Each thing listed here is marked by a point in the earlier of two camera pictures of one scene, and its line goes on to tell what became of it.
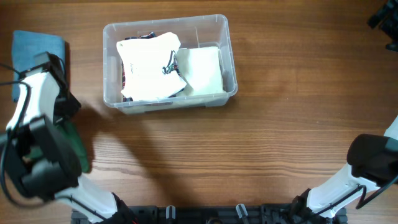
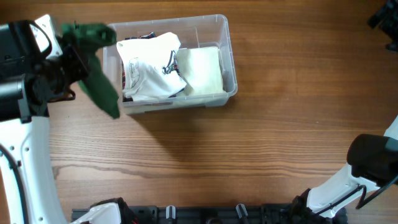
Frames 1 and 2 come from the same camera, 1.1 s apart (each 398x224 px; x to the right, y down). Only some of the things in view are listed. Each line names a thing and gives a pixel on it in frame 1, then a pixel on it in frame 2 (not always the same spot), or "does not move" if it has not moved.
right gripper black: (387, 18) does not move
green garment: (69, 133) -> (86, 37)
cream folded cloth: (200, 67) does not move
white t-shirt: (143, 60) does not move
